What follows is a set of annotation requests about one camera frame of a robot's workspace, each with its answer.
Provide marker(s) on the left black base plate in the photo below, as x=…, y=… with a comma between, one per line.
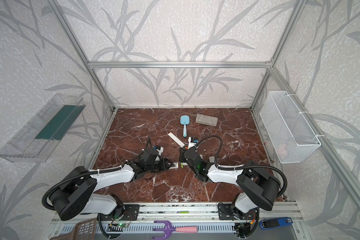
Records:
x=124, y=213

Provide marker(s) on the white wire mesh basket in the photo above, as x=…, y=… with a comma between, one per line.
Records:
x=290, y=133

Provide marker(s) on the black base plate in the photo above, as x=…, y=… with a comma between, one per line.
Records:
x=229, y=212
x=124, y=213

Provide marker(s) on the blue black device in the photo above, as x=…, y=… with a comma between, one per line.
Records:
x=275, y=223

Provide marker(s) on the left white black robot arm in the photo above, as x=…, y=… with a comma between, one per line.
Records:
x=76, y=193

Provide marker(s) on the purple pink garden fork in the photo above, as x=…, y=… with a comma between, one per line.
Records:
x=168, y=229

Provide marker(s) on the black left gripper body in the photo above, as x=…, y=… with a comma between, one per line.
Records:
x=161, y=163

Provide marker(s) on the clear wall shelf green mat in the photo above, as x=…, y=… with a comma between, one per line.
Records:
x=36, y=141

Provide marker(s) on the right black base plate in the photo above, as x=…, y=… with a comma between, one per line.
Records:
x=229, y=212

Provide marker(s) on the white remote control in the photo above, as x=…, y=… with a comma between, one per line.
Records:
x=176, y=165

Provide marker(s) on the light blue small spatula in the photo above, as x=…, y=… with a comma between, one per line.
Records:
x=184, y=120

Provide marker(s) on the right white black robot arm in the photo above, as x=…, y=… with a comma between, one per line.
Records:
x=261, y=185

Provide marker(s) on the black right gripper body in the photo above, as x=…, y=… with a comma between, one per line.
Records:
x=185, y=155

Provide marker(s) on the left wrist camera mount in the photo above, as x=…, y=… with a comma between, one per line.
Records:
x=159, y=149

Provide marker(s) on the long white remote cover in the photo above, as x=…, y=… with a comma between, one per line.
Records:
x=176, y=140

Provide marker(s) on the brown plastic basket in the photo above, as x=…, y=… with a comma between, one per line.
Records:
x=84, y=230

